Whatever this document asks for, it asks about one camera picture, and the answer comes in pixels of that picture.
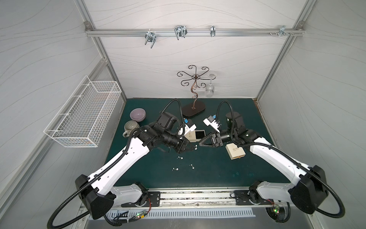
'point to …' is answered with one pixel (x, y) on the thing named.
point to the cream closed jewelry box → (234, 151)
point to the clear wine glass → (210, 88)
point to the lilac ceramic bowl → (138, 114)
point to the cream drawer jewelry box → (196, 135)
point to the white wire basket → (88, 118)
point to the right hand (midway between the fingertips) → (199, 144)
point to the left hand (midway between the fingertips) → (193, 149)
